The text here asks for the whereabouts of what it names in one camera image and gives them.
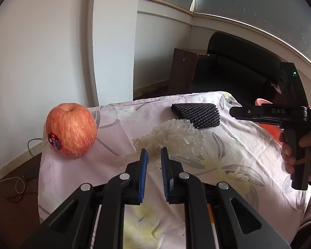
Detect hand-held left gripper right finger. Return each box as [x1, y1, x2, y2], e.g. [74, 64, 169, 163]
[161, 147, 292, 249]

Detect pink plastic basin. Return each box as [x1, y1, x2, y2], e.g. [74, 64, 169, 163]
[255, 98, 284, 146]

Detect black leather chair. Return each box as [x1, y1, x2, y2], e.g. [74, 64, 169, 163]
[189, 31, 284, 107]

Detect window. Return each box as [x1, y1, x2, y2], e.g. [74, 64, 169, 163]
[139, 0, 311, 66]

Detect red apple with sticker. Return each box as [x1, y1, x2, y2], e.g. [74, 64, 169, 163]
[46, 103, 97, 159]

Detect floral white tablecloth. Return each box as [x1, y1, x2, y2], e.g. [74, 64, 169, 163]
[38, 91, 311, 249]

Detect brown wooden cabinet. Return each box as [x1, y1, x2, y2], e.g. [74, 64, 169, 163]
[168, 48, 213, 95]

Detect white cable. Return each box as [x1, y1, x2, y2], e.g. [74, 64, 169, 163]
[0, 176, 26, 195]

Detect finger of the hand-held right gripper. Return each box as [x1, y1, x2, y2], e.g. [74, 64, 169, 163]
[229, 105, 262, 122]

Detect person's right hand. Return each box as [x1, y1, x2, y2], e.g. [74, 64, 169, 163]
[279, 132, 311, 182]

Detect black foam fruit net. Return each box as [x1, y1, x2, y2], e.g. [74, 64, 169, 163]
[170, 103, 221, 129]

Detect clear plastic wrap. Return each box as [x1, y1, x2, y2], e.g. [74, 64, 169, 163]
[132, 119, 205, 167]

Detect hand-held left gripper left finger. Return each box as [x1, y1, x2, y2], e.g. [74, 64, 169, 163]
[21, 149, 148, 249]

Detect black looped cable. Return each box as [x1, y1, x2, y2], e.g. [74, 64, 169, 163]
[28, 138, 46, 157]

